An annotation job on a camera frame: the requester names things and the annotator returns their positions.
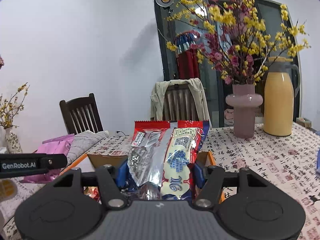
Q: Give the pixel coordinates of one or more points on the beige jacket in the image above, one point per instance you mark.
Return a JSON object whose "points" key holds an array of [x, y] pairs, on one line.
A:
{"points": [[197, 91]]}

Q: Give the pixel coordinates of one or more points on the yellow twig branches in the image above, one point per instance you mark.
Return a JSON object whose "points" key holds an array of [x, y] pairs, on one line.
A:
{"points": [[12, 106]]}

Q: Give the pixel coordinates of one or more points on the red blue white snack packet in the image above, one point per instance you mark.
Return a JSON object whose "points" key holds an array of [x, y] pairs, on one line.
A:
{"points": [[166, 135]]}

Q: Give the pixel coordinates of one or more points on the dark wooden chair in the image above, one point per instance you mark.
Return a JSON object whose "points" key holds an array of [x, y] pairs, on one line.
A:
{"points": [[81, 114]]}

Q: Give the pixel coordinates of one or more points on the pink glass vase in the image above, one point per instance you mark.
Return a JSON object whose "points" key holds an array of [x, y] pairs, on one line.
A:
{"points": [[245, 101]]}

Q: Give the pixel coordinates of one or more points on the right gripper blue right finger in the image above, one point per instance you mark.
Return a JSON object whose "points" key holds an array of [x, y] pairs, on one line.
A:
{"points": [[199, 172]]}

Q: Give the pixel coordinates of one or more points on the wooden chair with jacket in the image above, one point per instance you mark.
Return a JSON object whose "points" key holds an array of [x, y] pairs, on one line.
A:
{"points": [[179, 104]]}

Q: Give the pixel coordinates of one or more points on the red orange cardboard box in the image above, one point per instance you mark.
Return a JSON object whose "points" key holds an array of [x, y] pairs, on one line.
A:
{"points": [[154, 174]]}

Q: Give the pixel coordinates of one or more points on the patterned folded cloth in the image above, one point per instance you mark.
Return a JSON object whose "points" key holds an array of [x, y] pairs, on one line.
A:
{"points": [[13, 192]]}

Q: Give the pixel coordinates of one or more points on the blue white plastic bag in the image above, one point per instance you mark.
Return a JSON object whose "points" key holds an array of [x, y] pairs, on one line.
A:
{"points": [[318, 163]]}

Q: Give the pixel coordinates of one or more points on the calligraphy tablecloth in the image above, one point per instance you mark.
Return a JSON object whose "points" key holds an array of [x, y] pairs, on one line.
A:
{"points": [[289, 163]]}

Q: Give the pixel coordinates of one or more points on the red blue hanging garment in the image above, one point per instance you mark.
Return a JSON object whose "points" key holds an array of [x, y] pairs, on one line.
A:
{"points": [[186, 55]]}

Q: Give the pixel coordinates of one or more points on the yellow thermos jug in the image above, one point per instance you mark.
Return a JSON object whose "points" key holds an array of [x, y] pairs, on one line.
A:
{"points": [[281, 87]]}

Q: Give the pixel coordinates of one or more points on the ring light on stand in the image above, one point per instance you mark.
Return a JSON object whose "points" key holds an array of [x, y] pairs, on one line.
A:
{"points": [[164, 4]]}

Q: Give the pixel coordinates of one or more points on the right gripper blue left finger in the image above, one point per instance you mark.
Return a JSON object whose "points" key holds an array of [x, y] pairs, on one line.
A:
{"points": [[122, 175]]}

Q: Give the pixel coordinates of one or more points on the floral ceramic vase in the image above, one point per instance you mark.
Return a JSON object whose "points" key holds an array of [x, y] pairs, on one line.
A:
{"points": [[13, 144]]}

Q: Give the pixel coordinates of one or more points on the yellow and red flower branches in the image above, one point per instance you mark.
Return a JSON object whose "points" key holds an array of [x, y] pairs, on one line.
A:
{"points": [[236, 42]]}

